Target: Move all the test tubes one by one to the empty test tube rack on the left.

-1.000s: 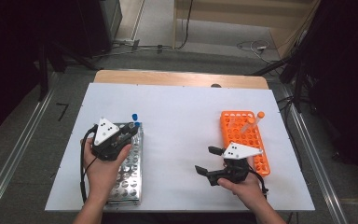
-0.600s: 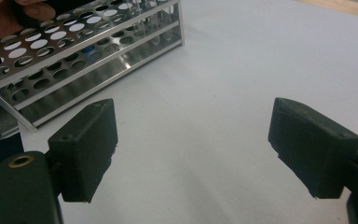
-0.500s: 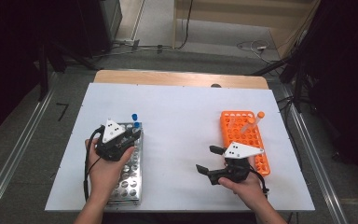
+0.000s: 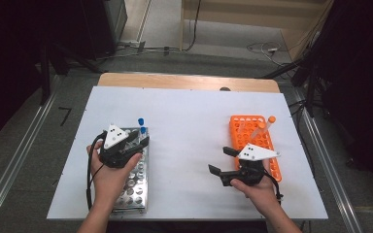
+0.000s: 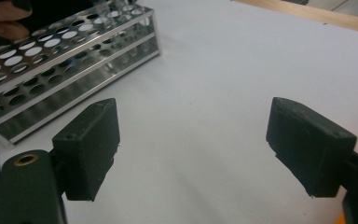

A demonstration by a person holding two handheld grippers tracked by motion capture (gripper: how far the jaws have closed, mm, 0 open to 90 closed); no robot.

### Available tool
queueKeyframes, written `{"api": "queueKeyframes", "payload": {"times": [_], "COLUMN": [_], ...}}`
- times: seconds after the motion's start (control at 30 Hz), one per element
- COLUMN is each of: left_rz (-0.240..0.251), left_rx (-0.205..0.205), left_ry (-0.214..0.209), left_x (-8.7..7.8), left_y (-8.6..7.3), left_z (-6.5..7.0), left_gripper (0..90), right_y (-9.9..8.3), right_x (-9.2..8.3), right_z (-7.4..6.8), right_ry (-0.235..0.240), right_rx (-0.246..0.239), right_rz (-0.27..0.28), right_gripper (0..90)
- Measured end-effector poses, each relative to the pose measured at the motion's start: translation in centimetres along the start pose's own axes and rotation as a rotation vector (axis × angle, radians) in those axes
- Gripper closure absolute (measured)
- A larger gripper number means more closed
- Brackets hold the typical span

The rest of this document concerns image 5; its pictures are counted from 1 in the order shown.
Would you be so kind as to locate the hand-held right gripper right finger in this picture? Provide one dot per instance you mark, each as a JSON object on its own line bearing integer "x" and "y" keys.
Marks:
{"x": 310, "y": 149}

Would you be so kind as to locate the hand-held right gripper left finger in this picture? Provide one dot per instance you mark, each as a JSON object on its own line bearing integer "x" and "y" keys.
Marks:
{"x": 87, "y": 146}

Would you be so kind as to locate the silver metal tube rack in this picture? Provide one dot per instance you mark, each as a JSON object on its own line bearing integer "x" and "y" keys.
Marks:
{"x": 59, "y": 71}

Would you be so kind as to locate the orange plastic tube rack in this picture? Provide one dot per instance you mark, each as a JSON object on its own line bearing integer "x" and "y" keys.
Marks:
{"x": 341, "y": 219}

